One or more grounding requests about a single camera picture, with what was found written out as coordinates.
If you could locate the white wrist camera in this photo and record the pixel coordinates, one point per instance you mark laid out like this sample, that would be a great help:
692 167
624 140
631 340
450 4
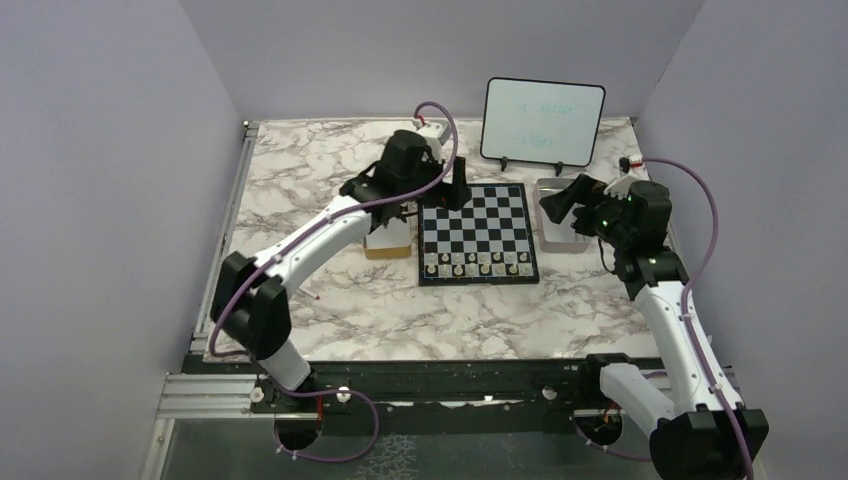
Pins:
436 135
632 169

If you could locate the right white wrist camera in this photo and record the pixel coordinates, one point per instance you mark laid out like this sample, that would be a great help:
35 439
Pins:
632 169

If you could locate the small whiteboard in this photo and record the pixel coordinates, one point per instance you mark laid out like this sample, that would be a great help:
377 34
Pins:
541 122

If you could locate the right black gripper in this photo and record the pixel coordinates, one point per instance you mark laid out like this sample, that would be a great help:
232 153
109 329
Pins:
584 189

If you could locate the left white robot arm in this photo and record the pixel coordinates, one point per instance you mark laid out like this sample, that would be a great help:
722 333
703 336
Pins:
251 297

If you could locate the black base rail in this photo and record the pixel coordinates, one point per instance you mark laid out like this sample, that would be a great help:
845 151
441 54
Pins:
397 397

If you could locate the black white chessboard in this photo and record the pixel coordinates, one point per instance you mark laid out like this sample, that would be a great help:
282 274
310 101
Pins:
495 219

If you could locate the yellow tin tray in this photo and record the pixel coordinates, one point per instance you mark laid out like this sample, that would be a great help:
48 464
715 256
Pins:
392 241

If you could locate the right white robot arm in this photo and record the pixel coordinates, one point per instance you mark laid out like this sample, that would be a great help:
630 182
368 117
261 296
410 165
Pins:
702 429

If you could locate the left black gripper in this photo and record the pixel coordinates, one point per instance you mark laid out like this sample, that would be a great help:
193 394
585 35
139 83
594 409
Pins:
453 196

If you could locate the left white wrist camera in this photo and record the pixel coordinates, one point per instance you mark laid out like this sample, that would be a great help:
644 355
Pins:
436 135

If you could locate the lilac tin tray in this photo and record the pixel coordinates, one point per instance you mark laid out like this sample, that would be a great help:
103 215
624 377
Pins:
556 238

